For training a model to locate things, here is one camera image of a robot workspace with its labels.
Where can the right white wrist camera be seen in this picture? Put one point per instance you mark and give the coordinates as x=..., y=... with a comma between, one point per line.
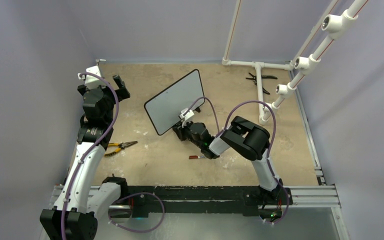
x=186, y=116

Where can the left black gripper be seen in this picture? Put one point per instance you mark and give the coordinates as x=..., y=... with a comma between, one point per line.
x=122, y=93

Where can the small black-framed whiteboard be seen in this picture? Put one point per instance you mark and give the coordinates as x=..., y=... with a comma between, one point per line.
x=164, y=108

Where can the white PVC pipe frame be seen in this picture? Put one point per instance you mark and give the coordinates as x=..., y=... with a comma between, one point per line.
x=334, y=26

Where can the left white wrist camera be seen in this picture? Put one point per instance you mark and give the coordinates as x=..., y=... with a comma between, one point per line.
x=90, y=80

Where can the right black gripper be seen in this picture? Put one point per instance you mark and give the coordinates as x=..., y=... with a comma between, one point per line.
x=181, y=130

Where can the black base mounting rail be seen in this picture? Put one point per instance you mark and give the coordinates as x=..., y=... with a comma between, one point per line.
x=243, y=200

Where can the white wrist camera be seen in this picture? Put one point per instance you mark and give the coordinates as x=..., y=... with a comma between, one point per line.
x=90, y=80
x=186, y=116

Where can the yellow-handled pliers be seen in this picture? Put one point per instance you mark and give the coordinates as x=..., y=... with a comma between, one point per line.
x=119, y=147

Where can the aluminium extrusion frame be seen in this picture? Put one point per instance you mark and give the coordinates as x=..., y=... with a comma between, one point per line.
x=314, y=215

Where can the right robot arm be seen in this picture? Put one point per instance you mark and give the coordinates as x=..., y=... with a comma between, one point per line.
x=248, y=139

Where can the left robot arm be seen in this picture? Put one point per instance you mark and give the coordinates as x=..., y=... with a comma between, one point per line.
x=75, y=214

